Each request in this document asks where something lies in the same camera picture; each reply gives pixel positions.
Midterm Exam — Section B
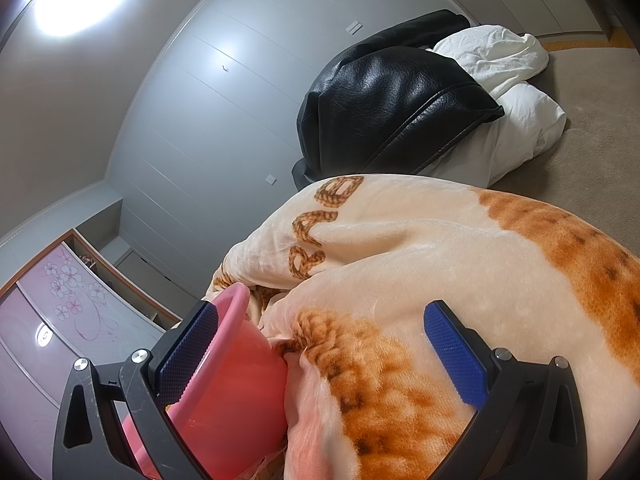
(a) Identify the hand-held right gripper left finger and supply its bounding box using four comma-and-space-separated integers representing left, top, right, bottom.
52, 301, 221, 480

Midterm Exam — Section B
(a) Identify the cream and orange plush blanket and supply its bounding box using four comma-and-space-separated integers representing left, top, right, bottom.
205, 174, 640, 480

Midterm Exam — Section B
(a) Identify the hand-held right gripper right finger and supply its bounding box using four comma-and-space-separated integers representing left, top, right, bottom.
422, 301, 588, 480

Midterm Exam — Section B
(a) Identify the red plastic basin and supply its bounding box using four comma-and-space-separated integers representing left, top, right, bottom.
120, 284, 290, 480

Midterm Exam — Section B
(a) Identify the black leather jacket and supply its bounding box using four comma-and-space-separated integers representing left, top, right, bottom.
291, 9, 505, 184

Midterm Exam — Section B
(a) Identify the wardrobe with floral sliding door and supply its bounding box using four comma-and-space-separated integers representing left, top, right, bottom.
0, 227, 184, 441

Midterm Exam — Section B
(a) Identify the white duvet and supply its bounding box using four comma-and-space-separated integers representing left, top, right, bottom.
420, 24, 569, 189

